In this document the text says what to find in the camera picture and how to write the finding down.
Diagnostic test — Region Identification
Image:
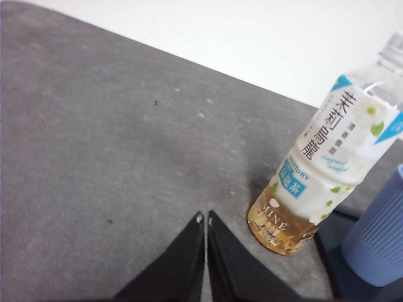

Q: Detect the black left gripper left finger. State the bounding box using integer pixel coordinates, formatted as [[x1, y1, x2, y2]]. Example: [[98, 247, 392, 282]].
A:
[[113, 211, 205, 302]]

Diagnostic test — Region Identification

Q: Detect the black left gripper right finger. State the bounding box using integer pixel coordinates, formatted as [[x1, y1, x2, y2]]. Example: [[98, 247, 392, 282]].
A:
[[207, 210, 300, 302]]

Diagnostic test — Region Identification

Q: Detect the jasmine oolong tea bottle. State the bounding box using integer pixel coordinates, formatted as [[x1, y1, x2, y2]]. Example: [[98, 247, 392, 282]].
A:
[[247, 31, 403, 256]]

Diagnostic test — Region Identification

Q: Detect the blue ribbed plastic cup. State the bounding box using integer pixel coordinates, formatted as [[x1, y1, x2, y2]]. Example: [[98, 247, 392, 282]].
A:
[[341, 163, 403, 288]]

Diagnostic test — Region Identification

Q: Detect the dark teal rectangular tray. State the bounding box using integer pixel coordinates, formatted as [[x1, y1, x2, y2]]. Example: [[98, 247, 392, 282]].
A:
[[314, 210, 403, 299]]

